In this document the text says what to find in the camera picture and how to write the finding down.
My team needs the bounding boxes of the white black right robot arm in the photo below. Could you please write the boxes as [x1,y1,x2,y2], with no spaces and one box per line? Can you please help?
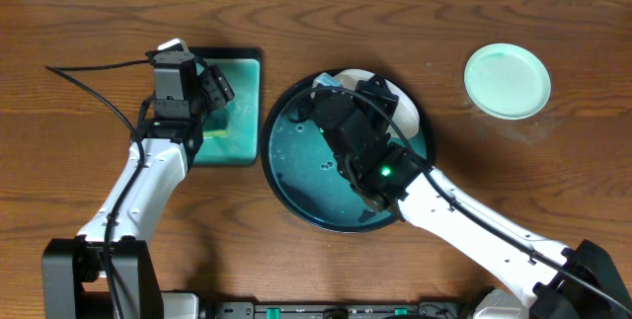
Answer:
[307,73,631,318]

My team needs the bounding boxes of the round black tray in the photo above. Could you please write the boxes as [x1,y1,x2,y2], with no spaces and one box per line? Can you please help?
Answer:
[262,69,435,233]

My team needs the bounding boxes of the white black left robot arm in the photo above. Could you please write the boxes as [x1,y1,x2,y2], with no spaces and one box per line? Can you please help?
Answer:
[41,52,234,318]

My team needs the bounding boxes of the green yellow sponge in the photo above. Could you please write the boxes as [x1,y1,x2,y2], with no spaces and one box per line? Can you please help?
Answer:
[202,109,229,138]

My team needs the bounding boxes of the rectangular black soapy water tray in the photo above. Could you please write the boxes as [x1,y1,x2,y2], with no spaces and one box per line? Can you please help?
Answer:
[191,47,263,167]

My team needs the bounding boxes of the white plate with green stain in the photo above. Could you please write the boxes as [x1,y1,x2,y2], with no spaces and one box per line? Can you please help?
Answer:
[312,69,421,138]

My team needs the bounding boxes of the mint green plate with stain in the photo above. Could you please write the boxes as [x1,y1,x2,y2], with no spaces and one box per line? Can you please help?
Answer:
[463,43,552,120]

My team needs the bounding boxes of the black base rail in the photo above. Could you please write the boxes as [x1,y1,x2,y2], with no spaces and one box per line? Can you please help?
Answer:
[197,301,470,319]

